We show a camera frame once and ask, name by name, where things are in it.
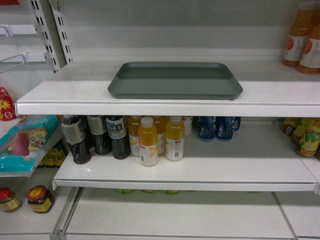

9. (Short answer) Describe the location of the grey-green rectangular serving tray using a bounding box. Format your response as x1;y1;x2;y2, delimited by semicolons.
108;62;243;100

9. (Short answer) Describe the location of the orange juice bottle back left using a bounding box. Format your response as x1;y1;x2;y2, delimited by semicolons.
128;115;142;157

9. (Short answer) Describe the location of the teal snack bag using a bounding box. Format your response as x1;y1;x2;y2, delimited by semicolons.
0;115;62;176

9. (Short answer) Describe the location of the orange juice bottle front right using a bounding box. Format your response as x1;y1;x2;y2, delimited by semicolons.
165;116;185;162

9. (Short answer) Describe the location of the white slotted shelf upright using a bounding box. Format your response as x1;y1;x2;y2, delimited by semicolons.
30;0;73;73

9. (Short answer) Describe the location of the white lower shelf board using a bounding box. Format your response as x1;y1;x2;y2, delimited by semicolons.
52;120;320;193

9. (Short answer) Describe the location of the red-lid sauce jar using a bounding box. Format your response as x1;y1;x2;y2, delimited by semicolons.
0;187;22;213
26;185;55;214

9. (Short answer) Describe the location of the blue drink bottle right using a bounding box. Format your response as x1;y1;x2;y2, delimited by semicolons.
216;116;235;142

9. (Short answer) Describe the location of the orange juice bottle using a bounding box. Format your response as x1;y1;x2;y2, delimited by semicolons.
165;116;185;162
128;115;142;157
138;116;159;167

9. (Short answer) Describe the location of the dark tea bottle left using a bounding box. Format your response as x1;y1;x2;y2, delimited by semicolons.
61;115;92;165

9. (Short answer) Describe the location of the white upper shelf board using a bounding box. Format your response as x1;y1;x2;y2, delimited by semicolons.
16;59;320;118

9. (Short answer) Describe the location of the red-lid sauce jar right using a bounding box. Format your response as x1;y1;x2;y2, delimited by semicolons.
26;185;55;214

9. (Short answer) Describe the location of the dark tea bottle middle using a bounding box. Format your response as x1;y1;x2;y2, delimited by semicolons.
87;115;112;155

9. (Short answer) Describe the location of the dark tea bottle right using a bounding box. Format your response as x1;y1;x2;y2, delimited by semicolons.
107;115;130;160

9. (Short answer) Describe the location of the dark tea bottle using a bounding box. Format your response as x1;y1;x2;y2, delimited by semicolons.
107;115;130;160
61;115;92;165
87;115;112;155

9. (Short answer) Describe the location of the red snack pouch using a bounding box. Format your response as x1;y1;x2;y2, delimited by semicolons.
0;87;17;122

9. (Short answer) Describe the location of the white shelf board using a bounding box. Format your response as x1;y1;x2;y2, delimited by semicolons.
52;120;320;193
16;59;320;118

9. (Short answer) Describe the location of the red-lid sauce jar left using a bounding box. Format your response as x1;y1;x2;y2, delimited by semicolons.
0;187;22;213

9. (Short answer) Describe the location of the yellow lemon tea bottle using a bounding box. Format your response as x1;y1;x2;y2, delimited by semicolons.
295;117;320;157

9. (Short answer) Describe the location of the orange juice bottle front left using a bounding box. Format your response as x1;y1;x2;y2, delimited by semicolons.
138;116;159;167

